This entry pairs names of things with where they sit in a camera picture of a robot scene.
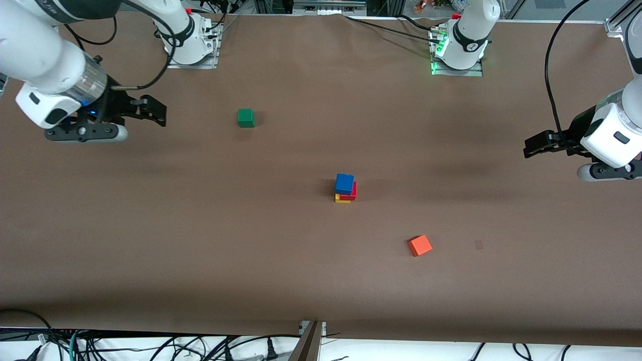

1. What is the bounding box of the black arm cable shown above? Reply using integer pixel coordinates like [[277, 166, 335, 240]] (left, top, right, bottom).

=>
[[544, 0, 592, 149], [59, 0, 176, 92]]

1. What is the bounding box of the grey metal rail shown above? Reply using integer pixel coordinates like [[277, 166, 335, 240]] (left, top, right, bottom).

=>
[[293, 0, 367, 16]]

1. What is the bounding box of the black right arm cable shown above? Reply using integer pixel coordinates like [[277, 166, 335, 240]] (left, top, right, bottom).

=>
[[59, 0, 176, 92]]

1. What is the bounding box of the orange cube block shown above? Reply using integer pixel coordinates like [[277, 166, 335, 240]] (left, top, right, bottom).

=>
[[407, 235, 433, 257]]

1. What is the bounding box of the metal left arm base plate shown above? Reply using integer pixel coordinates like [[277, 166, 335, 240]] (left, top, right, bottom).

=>
[[429, 24, 485, 77]]

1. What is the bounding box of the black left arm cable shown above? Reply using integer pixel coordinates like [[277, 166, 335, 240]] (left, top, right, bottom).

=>
[[544, 0, 592, 149]]

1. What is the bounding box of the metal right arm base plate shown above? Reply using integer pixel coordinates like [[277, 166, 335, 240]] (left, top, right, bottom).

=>
[[167, 14, 224, 70]]

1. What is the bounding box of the brown table post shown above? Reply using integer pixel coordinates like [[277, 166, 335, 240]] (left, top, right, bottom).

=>
[[288, 321, 326, 361]]

